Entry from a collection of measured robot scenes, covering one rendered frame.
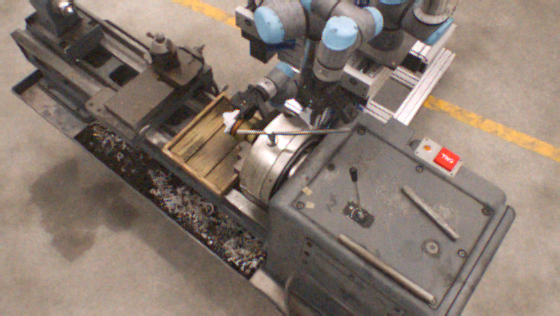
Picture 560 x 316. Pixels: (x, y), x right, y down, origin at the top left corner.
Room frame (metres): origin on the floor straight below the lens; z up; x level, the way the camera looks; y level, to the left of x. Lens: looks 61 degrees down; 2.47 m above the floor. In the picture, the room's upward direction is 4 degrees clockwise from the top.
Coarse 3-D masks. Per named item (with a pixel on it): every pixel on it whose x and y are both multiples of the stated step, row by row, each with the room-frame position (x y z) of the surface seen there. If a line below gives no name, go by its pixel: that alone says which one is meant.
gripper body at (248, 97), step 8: (248, 88) 1.05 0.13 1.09; (256, 88) 1.04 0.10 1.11; (240, 96) 1.00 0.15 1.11; (248, 96) 1.01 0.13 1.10; (256, 96) 1.01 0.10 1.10; (264, 96) 1.01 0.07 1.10; (232, 104) 0.97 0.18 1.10; (240, 104) 0.96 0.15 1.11; (248, 104) 0.96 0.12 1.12; (256, 104) 0.98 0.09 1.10; (248, 112) 0.94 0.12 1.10; (248, 120) 0.94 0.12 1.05
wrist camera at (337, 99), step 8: (328, 88) 0.75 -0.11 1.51; (336, 88) 0.76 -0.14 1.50; (328, 96) 0.73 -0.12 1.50; (336, 96) 0.74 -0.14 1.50; (344, 96) 0.75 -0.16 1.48; (336, 104) 0.72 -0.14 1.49; (344, 104) 0.72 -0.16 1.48; (352, 104) 0.73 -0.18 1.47; (336, 112) 0.71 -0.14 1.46; (344, 112) 0.70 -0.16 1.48; (352, 112) 0.71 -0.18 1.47; (344, 120) 0.69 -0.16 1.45; (352, 120) 0.69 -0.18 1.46
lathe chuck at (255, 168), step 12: (276, 120) 0.82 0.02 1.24; (288, 120) 0.83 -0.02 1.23; (300, 120) 0.85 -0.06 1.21; (264, 144) 0.74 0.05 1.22; (252, 156) 0.71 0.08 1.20; (264, 156) 0.70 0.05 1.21; (276, 156) 0.70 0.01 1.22; (252, 168) 0.68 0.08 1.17; (264, 168) 0.67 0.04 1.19; (252, 180) 0.66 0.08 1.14; (264, 180) 0.65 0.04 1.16; (252, 192) 0.64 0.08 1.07
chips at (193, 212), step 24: (96, 120) 1.21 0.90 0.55; (96, 144) 1.08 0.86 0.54; (120, 144) 1.09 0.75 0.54; (120, 168) 0.96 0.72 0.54; (144, 168) 0.97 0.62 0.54; (144, 192) 0.85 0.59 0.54; (168, 192) 0.85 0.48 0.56; (192, 192) 0.86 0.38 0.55; (168, 216) 0.74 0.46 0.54; (192, 216) 0.73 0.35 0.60; (216, 216) 0.76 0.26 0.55; (216, 240) 0.63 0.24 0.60; (240, 240) 0.65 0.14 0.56; (240, 264) 0.55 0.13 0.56
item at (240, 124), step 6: (240, 120) 0.89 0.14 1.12; (234, 126) 0.87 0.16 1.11; (240, 126) 0.87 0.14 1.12; (246, 126) 0.87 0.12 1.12; (234, 132) 0.85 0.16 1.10; (234, 138) 0.85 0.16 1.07; (240, 138) 0.83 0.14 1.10; (246, 138) 0.83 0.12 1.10; (252, 138) 0.83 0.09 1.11; (252, 144) 0.83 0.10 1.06
